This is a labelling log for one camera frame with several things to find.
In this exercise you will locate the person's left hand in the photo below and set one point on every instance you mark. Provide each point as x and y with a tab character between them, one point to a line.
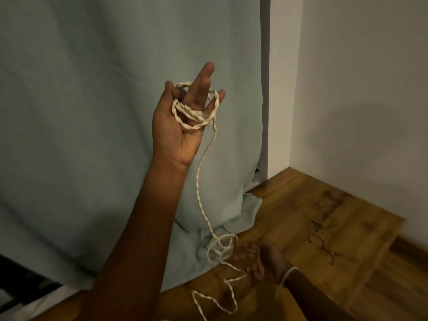
170	137

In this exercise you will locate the person's right hand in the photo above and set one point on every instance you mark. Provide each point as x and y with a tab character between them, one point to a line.
271	259

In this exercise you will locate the person's left little finger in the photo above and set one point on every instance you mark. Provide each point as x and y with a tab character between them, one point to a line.
215	102

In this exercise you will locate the person's left thumb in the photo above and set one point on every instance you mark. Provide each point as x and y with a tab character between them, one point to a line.
168	91

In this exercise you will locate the person's left middle finger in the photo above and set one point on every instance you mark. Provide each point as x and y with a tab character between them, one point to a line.
200	81

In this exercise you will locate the person's right fingers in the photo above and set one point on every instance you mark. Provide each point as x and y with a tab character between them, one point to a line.
248	259

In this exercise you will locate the person's left forearm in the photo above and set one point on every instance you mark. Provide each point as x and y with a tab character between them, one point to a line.
140	237

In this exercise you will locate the person's right forearm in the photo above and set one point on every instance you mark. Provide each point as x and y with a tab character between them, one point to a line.
314	299

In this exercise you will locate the white wristband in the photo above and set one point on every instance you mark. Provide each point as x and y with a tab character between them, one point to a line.
287	274

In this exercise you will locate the dark thin-framed eyeglasses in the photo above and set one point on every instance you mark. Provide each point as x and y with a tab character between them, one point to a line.
321	242

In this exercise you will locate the light blue curtain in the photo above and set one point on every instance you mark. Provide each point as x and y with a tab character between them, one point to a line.
83	113

